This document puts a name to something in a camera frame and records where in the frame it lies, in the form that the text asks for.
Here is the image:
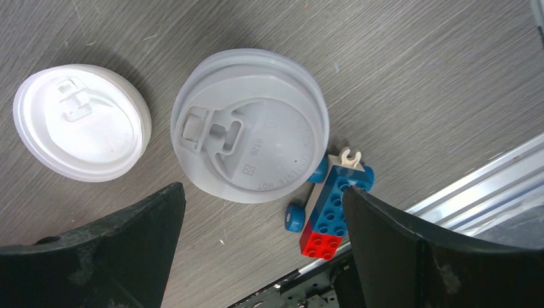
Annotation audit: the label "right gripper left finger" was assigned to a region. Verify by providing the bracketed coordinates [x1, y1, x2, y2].
[1, 182, 186, 307]

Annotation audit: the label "white sip lid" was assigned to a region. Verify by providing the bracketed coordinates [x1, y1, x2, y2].
[170, 48, 330, 203]

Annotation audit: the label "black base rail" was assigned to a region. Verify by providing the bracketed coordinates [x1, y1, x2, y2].
[230, 244, 366, 307]

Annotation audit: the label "red blue toy blocks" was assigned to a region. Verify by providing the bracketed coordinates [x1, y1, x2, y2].
[284, 147, 375, 261]

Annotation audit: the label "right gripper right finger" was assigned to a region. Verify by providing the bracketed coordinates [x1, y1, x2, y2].
[343, 186, 543, 307]

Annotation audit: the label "white cup lid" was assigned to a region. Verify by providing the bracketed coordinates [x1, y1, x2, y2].
[13, 64, 152, 182]

